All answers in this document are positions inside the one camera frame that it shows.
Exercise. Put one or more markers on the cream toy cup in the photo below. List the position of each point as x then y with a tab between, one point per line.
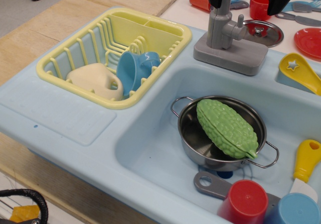
97	79

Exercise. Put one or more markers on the yellow handled toy knife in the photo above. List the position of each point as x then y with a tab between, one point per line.
306	159

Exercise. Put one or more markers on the red cup upright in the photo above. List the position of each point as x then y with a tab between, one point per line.
258	10

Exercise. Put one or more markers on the yellow cloth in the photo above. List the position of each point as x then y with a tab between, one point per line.
24	213

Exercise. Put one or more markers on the grey toy utensil handle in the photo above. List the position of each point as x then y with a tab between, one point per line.
211	185

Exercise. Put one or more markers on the yellow dish rack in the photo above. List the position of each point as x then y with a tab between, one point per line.
104	40

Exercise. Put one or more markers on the grey toy spatula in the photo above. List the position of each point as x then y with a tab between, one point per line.
304	8

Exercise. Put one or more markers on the light blue toy sink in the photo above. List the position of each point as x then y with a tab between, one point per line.
107	165

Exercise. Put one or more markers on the red cup in sink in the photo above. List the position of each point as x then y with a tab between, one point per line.
246	202

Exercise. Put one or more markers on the blue cup in sink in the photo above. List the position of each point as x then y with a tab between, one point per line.
294	208

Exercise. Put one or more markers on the green bitter gourd toy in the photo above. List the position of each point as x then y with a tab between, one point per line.
232	134

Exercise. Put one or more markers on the grey toy knife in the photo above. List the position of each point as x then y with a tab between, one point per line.
299	19

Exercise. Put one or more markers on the yellow star spoon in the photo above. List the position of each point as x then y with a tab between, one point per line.
295	67

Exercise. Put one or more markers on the steel pot lid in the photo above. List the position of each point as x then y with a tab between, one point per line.
263	32

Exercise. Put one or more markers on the blue toy utensil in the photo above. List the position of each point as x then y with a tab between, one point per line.
288	7

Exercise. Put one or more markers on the grey toy faucet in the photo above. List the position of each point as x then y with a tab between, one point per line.
223	44

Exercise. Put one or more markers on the steel pot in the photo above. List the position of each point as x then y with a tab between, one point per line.
198	146

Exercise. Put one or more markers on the red plate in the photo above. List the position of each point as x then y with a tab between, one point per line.
308	42

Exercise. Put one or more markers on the blue toy cup in rack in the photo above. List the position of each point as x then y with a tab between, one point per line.
132	68

